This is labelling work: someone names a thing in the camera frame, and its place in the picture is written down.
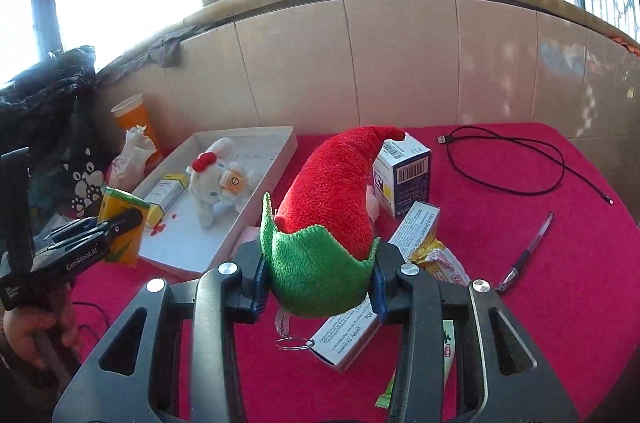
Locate yellow carton box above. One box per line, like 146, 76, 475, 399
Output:
98, 187, 151, 267

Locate long white medicine box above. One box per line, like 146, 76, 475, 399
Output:
310, 202, 441, 372

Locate white box with yellow end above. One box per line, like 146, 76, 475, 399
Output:
145, 174, 190, 230

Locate paw print bag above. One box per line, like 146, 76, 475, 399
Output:
59, 103, 109, 220

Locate red green plush elf hat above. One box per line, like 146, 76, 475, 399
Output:
259, 125, 407, 351

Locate dark ballpoint pen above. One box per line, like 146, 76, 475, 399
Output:
495, 212, 555, 294

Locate red table cloth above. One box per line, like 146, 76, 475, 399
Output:
65, 122, 639, 423

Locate crumpled clear plastic bag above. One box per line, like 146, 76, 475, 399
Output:
109, 126, 157, 194

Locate black usb cable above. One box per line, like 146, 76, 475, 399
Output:
436, 126, 617, 206

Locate orange plastic cup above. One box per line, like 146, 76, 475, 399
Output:
111, 93, 164, 164

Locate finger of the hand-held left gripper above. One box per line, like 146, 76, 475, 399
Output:
97, 209, 144, 250
44, 216, 103, 245

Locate yellow snack packet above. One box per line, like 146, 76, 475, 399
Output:
407, 238, 471, 290

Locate grey cloth rag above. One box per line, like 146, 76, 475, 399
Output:
97, 25, 203, 86

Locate black plastic bag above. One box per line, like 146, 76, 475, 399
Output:
0, 45, 99, 164

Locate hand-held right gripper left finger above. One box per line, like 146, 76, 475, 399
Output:
51, 239, 275, 423

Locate white cardboard tray box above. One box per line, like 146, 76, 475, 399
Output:
132, 126, 299, 280

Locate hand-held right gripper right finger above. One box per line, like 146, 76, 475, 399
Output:
370, 240, 581, 423

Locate blue white carton box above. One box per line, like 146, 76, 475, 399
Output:
372, 132, 432, 219

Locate pink fluffy plush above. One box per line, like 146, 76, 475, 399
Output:
365, 183, 384, 222

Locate white plush chicken toy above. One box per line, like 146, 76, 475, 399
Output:
187, 138, 264, 229

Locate person's left hand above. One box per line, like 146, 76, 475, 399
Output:
0, 297, 82, 370

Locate thin black cable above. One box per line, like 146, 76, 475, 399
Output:
72, 300, 111, 339

